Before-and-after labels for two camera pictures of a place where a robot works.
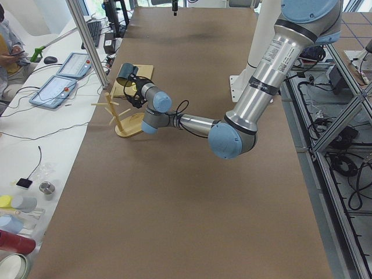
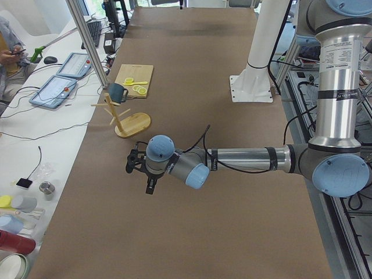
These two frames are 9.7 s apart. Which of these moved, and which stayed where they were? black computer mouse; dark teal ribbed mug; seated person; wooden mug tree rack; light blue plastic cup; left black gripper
Moved: left black gripper; dark teal ribbed mug
Stayed: light blue plastic cup; seated person; wooden mug tree rack; black computer mouse
